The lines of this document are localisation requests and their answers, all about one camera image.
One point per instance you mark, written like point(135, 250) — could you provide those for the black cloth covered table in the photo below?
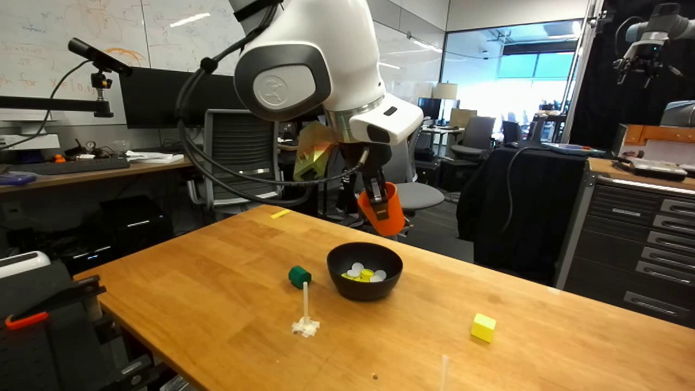
point(522, 210)

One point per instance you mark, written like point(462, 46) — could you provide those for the white tape marker with stick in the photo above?
point(304, 326)

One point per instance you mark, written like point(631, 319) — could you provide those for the grey mesh office chair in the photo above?
point(231, 155)

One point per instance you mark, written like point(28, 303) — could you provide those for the orange wooden box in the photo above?
point(654, 142)

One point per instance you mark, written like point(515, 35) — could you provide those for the grey drawer cabinet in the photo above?
point(636, 231)

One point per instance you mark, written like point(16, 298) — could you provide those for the white and yellow small pieces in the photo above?
point(363, 275)

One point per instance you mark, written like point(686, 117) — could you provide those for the silver ladder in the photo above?
point(578, 66)

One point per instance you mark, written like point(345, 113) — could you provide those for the black bowl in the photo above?
point(363, 290)

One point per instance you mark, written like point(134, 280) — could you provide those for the black computer tower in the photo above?
point(127, 224)

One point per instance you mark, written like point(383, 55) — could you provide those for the long wooden desk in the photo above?
point(88, 177)

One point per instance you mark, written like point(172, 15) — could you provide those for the green toy block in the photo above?
point(298, 276)

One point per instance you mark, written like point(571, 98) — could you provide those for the black keyboard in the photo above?
point(67, 166)
point(654, 168)

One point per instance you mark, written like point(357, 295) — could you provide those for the black backdrop panel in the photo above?
point(600, 88)

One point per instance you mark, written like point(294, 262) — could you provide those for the dark office chair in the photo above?
point(474, 142)

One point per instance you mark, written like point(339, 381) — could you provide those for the light grey office chair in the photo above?
point(425, 197)

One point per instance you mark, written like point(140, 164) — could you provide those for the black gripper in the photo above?
point(365, 155)

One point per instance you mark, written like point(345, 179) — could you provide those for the orange plastic cup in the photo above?
point(383, 214)

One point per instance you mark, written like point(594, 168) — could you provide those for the yellow tape strip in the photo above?
point(279, 214)

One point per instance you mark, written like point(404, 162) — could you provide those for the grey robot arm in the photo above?
point(653, 34)

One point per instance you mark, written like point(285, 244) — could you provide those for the yellow toy block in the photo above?
point(482, 328)

